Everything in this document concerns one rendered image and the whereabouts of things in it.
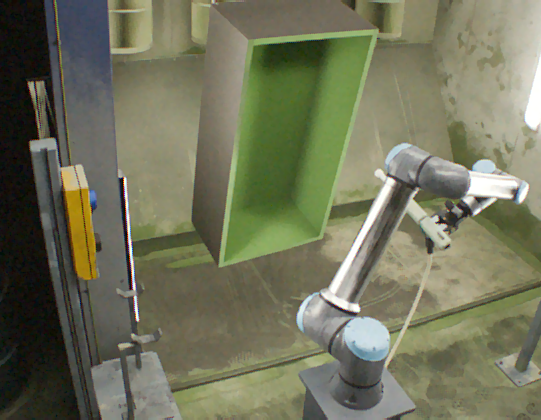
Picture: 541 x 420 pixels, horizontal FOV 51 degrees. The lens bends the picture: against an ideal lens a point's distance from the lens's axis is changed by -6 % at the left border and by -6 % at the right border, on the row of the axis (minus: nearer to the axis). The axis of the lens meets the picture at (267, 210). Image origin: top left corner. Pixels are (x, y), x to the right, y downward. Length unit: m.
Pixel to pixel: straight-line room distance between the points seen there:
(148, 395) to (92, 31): 1.09
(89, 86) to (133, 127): 1.92
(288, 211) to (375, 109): 1.36
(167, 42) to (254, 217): 1.30
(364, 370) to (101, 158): 1.07
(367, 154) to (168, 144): 1.41
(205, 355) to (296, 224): 0.84
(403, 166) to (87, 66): 1.03
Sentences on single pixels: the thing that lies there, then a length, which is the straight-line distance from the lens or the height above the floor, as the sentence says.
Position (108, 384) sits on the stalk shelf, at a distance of 1.91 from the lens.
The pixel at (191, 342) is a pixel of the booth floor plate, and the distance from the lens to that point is 3.11.
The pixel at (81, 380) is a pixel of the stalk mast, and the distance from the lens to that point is 1.75.
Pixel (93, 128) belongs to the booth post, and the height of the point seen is 1.46.
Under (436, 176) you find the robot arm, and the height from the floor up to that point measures 1.37.
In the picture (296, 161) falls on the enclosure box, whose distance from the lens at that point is 3.20.
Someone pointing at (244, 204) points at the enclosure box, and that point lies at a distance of 3.22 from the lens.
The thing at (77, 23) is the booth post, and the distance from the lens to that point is 1.77.
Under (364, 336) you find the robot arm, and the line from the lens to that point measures 1.92.
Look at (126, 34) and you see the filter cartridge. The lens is 3.38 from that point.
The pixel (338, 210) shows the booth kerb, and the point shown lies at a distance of 4.11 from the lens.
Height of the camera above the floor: 2.18
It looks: 31 degrees down
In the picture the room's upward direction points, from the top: 3 degrees clockwise
